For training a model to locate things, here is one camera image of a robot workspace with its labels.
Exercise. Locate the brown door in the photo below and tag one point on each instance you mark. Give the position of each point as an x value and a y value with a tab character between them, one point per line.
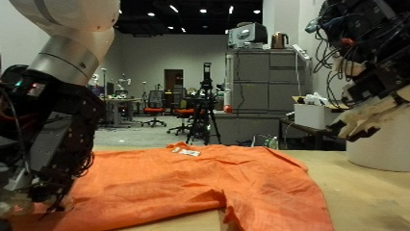
170	80

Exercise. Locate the red ball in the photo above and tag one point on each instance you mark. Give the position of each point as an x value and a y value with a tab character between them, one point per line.
227	108

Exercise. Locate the white plastic bag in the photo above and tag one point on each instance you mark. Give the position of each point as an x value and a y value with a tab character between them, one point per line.
316	99

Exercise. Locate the grey filing cabinet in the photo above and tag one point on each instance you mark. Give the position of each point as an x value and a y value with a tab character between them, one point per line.
256	86

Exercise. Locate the grey projector box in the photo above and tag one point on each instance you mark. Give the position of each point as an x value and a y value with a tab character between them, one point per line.
248	33

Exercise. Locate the green plastic bottle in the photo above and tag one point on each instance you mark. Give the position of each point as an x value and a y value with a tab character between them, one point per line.
273	142

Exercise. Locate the low grey cabinet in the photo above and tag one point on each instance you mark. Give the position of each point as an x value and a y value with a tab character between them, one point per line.
248	126

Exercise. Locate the copper electric kettle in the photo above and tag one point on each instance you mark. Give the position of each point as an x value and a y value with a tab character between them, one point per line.
279	40

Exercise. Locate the dark side table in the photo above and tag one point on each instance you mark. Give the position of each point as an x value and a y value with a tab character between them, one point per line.
308	130

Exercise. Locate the wooden office desk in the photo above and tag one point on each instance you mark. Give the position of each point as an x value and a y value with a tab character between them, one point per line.
122	100

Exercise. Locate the black camera tripod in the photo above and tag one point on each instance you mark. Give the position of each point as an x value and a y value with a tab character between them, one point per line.
206	106

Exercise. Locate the white plant pot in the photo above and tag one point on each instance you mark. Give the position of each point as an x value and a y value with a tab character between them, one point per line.
384	154

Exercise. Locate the white power strip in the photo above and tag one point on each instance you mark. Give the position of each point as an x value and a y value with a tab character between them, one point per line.
301	52

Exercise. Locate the orange button shirt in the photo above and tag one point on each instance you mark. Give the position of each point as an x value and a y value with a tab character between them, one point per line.
171	186

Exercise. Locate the orange seat office chair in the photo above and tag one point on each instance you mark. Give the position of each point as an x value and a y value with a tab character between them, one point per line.
184	112
154	110

